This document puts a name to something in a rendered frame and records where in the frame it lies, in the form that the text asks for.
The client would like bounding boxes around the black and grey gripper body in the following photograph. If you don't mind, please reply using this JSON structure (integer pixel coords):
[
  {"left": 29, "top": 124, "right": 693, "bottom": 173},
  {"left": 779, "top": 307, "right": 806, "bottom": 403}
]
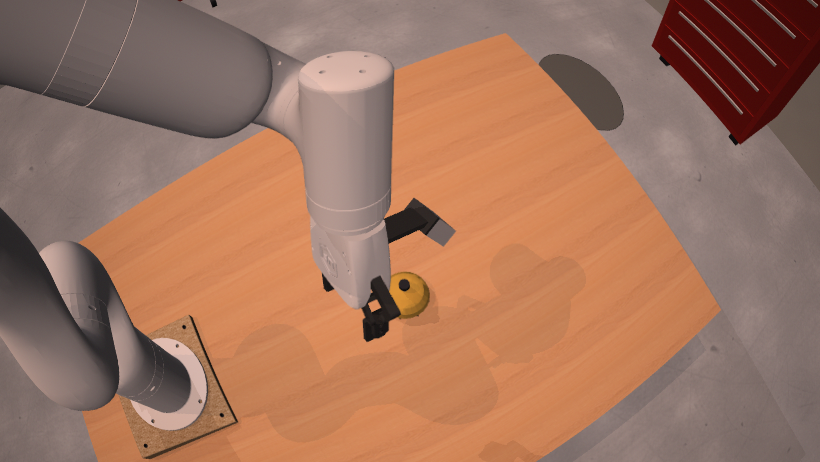
[{"left": 310, "top": 216, "right": 391, "bottom": 310}]

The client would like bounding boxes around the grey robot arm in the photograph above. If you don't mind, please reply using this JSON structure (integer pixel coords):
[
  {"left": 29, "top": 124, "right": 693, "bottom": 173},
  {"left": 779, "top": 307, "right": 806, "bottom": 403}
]
[{"left": 0, "top": 0, "right": 394, "bottom": 431}]

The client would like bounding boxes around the golden dome bell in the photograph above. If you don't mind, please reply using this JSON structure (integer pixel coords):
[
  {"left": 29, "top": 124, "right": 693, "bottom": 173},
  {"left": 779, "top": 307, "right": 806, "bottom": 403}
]
[{"left": 389, "top": 271, "right": 430, "bottom": 319}]

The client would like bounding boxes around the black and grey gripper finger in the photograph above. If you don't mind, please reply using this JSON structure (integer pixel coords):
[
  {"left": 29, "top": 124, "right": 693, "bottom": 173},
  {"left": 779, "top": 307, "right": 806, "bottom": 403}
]
[
  {"left": 322, "top": 274, "right": 334, "bottom": 292},
  {"left": 362, "top": 276, "right": 401, "bottom": 342}
]

